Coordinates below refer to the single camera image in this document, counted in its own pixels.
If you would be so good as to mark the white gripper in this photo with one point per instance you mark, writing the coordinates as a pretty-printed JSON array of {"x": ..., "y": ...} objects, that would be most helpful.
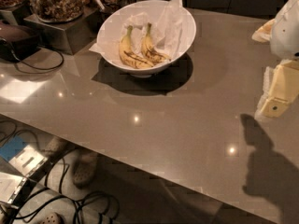
[{"x": 286, "y": 32}]

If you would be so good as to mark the spotted yellow banana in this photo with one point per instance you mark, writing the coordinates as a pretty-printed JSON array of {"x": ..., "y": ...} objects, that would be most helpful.
[
  {"x": 149, "y": 51},
  {"x": 128, "y": 57}
]

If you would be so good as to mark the white ceramic bowl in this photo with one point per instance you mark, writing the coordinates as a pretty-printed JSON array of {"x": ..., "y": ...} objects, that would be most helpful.
[{"x": 186, "y": 38}]

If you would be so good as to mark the white paper liner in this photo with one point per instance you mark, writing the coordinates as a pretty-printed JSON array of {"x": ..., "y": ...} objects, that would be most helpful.
[{"x": 166, "y": 26}]

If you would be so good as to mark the dark metal stand box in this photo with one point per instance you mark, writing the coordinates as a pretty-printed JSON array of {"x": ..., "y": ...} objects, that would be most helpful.
[{"x": 69, "y": 37}]

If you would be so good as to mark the beige clog shoe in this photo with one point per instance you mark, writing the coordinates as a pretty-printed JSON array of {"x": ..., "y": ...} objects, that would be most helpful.
[
  {"x": 54, "y": 147},
  {"x": 85, "y": 169}
]

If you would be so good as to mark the glass jar of nuts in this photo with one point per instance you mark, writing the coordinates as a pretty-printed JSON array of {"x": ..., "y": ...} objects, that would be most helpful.
[{"x": 55, "y": 11}]

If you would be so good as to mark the dark round appliance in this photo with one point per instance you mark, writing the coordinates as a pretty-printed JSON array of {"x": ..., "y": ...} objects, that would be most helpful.
[{"x": 17, "y": 41}]

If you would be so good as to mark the silver metal box on floor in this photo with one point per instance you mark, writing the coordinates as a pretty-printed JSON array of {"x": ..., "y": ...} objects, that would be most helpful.
[{"x": 28, "y": 161}]

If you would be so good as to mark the white clog shoe bottom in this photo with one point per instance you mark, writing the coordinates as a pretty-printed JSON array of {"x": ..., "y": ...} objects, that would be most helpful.
[{"x": 52, "y": 218}]

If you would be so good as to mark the blue box on floor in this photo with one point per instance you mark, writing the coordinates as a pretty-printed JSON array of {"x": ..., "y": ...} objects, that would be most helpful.
[{"x": 12, "y": 148}]

